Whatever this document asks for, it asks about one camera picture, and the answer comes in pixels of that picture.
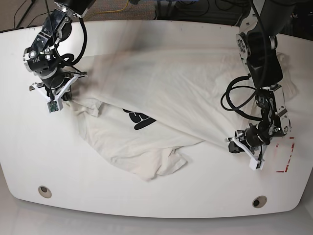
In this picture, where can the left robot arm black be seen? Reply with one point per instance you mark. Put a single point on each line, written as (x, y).
(257, 43)

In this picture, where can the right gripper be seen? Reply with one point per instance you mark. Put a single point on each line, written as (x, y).
(57, 82)

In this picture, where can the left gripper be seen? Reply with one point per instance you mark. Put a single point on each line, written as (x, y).
(251, 140)

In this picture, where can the right table cable grommet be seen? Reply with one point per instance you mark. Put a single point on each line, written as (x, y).
(259, 202)

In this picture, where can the red tape rectangle marking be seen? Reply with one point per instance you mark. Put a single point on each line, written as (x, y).
(283, 153)

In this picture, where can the left table cable grommet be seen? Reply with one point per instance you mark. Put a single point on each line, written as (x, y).
(44, 192)

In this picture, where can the table cable grommet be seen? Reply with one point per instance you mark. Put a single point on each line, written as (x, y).
(259, 202)
(44, 192)

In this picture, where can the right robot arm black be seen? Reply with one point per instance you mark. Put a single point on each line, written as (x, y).
(43, 58)

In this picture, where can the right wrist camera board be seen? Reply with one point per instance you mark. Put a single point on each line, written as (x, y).
(54, 106)

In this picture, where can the white t-shirt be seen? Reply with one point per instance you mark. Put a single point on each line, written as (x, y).
(136, 109)

